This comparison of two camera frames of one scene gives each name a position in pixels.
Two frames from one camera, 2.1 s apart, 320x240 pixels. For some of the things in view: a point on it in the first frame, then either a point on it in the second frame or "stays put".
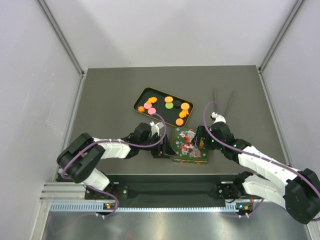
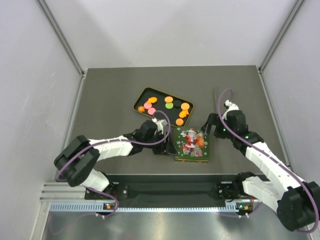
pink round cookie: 151,111 stays put
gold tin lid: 185,148 stays put
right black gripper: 201,132 → 214,119
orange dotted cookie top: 168,99 stays put
